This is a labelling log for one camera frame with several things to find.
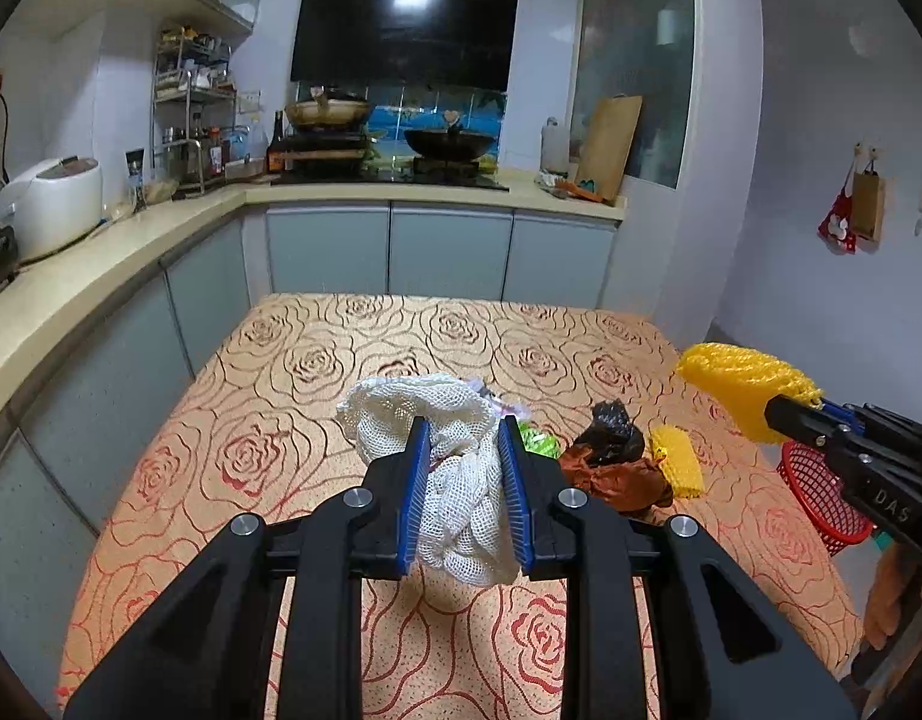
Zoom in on black gas stove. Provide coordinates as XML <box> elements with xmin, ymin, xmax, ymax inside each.
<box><xmin>269</xmin><ymin>157</ymin><xmax>510</xmax><ymax>190</ymax></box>

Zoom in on black range hood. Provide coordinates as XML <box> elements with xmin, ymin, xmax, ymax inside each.
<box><xmin>290</xmin><ymin>0</ymin><xmax>520</xmax><ymax>87</ymax></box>

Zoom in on person's right hand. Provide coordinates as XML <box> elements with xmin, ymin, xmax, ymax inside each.
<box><xmin>864</xmin><ymin>540</ymin><xmax>922</xmax><ymax>650</ymax></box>

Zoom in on white foam net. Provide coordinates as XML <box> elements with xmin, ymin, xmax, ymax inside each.
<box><xmin>335</xmin><ymin>373</ymin><xmax>525</xmax><ymax>587</ymax></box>

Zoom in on yellow foam net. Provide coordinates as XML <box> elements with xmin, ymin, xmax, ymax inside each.
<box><xmin>647</xmin><ymin>425</ymin><xmax>707</xmax><ymax>500</ymax></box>
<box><xmin>675</xmin><ymin>343</ymin><xmax>823</xmax><ymax>445</ymax></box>

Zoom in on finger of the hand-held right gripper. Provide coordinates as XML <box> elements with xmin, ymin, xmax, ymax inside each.
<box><xmin>762</xmin><ymin>392</ymin><xmax>867</xmax><ymax>466</ymax></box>
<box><xmin>819</xmin><ymin>397</ymin><xmax>922</xmax><ymax>466</ymax></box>

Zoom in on red plastic mesh basket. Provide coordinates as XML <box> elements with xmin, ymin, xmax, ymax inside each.
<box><xmin>777</xmin><ymin>441</ymin><xmax>874</xmax><ymax>557</ymax></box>

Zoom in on red hanging ornament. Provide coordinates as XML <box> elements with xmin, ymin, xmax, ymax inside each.
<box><xmin>818</xmin><ymin>191</ymin><xmax>859</xmax><ymax>254</ymax></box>

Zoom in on brown paper bag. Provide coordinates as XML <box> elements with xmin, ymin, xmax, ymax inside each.
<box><xmin>851</xmin><ymin>157</ymin><xmax>887</xmax><ymax>242</ymax></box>

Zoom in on green snack wrapper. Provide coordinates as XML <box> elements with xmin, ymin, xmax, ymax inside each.
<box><xmin>521</xmin><ymin>426</ymin><xmax>563</xmax><ymax>462</ymax></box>

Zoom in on dark sauce bottle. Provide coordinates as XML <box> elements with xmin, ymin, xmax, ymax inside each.
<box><xmin>267</xmin><ymin>111</ymin><xmax>289</xmax><ymax>173</ymax></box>

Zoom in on black wok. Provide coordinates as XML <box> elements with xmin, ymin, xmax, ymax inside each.
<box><xmin>403</xmin><ymin>126</ymin><xmax>499</xmax><ymax>164</ymax></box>

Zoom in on brown plastic bag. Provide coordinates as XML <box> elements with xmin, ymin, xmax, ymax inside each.
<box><xmin>558</xmin><ymin>446</ymin><xmax>675</xmax><ymax>518</ymax></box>

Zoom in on frosted glass partition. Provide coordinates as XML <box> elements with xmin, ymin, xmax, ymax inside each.
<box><xmin>569</xmin><ymin>0</ymin><xmax>698</xmax><ymax>188</ymax></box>

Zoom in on white rice cooker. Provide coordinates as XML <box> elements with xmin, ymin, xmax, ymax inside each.
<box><xmin>0</xmin><ymin>157</ymin><xmax>106</xmax><ymax>260</ymax></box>

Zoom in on black portable cooker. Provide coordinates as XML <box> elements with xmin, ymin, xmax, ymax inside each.
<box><xmin>281</xmin><ymin>131</ymin><xmax>372</xmax><ymax>164</ymax></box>

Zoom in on black plastic bag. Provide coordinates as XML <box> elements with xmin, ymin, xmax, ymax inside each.
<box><xmin>576</xmin><ymin>399</ymin><xmax>645</xmax><ymax>466</ymax></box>

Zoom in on metal spice rack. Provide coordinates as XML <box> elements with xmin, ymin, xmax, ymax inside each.
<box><xmin>152</xmin><ymin>26</ymin><xmax>237</xmax><ymax>196</ymax></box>

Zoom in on grey kitchen base cabinets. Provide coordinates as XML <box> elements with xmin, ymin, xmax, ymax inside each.
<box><xmin>0</xmin><ymin>172</ymin><xmax>628</xmax><ymax>661</ymax></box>

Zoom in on translucent plastic bottle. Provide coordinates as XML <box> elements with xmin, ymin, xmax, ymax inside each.
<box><xmin>542</xmin><ymin>118</ymin><xmax>574</xmax><ymax>175</ymax></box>

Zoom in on wooden cutting board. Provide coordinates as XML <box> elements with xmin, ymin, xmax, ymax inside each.
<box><xmin>576</xmin><ymin>95</ymin><xmax>644</xmax><ymax>200</ymax></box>

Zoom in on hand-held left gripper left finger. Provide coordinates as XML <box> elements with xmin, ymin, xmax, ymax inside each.
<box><xmin>62</xmin><ymin>416</ymin><xmax>433</xmax><ymax>720</ymax></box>

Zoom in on rose-patterned golden tablecloth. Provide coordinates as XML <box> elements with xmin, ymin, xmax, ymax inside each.
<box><xmin>56</xmin><ymin>292</ymin><xmax>867</xmax><ymax>720</ymax></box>

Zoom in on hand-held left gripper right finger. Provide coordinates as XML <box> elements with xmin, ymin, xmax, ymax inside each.
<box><xmin>497</xmin><ymin>414</ymin><xmax>859</xmax><ymax>720</ymax></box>

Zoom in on orange dish cloth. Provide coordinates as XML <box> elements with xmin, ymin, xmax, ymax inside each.
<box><xmin>554</xmin><ymin>176</ymin><xmax>608</xmax><ymax>203</ymax></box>

